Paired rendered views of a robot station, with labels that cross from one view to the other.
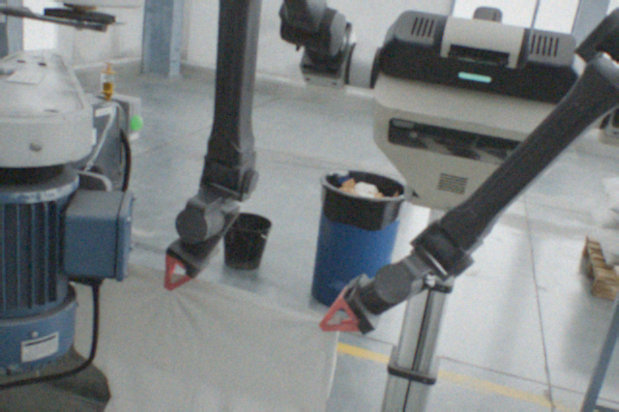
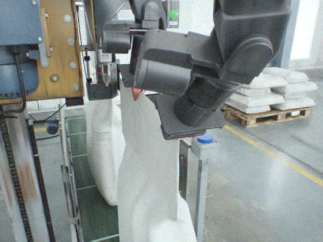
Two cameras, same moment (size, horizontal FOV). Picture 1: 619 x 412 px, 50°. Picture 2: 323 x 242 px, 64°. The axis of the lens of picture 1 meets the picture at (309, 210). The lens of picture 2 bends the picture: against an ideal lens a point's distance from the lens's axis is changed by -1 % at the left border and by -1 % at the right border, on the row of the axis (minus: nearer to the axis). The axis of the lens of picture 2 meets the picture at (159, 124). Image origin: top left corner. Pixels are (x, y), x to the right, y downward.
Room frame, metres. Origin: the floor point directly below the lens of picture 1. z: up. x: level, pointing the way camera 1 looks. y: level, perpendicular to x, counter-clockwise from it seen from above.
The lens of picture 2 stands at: (0.71, -0.41, 1.25)
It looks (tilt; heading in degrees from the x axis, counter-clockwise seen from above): 21 degrees down; 56
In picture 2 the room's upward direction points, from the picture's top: straight up
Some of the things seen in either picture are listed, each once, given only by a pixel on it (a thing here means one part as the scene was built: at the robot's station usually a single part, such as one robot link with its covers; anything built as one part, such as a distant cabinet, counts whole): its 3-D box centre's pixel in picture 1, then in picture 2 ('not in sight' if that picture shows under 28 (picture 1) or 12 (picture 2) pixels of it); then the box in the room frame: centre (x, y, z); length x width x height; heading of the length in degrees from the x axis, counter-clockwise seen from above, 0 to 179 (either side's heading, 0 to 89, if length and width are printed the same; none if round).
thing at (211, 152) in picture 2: not in sight; (204, 147); (1.36, 0.25, 0.81); 0.08 x 0.08 x 0.06; 77
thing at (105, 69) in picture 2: not in sight; (106, 73); (1.03, 0.38, 1.11); 0.03 x 0.03 x 0.06
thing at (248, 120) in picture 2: not in sight; (260, 108); (4.04, 1.87, 0.07); 1.20 x 0.82 x 0.14; 169
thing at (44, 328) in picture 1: (14, 266); (0, 45); (0.75, 0.36, 1.21); 0.15 x 0.15 x 0.25
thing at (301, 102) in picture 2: not in sight; (288, 101); (4.31, 1.60, 0.20); 0.67 x 0.43 x 0.15; 167
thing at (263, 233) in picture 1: (245, 242); not in sight; (3.53, 0.34, 0.13); 0.30 x 0.30 x 0.26
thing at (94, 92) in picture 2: not in sight; (98, 90); (1.03, 0.45, 1.04); 0.08 x 0.06 x 0.05; 167
